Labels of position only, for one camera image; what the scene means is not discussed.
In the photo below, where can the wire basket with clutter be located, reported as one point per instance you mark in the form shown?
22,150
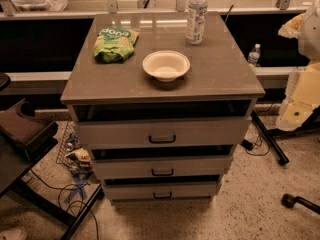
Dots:
71,154

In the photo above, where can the white shoe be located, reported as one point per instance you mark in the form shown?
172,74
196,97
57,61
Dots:
16,233

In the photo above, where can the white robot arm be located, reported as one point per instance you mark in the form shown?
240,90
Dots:
303,85

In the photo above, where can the clear water bottle on cabinet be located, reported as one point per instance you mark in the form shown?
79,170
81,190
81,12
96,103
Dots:
196,18

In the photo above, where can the grey drawer cabinet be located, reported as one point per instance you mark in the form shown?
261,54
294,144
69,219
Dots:
219,84

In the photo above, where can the small water bottle on ledge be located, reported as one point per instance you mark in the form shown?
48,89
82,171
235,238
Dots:
254,55

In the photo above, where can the white paper bowl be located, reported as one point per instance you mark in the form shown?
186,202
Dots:
166,65

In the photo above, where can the black table leg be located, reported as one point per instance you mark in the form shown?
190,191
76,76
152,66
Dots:
282,158

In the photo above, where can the dark brown chair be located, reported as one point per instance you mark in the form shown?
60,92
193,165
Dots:
28,134

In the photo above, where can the green chip bag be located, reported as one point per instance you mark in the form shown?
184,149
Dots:
115,44

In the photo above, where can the grey drawer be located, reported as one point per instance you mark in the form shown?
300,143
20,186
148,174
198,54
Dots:
162,133
162,191
161,167

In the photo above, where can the black caster wheel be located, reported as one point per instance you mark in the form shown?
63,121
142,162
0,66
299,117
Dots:
289,201

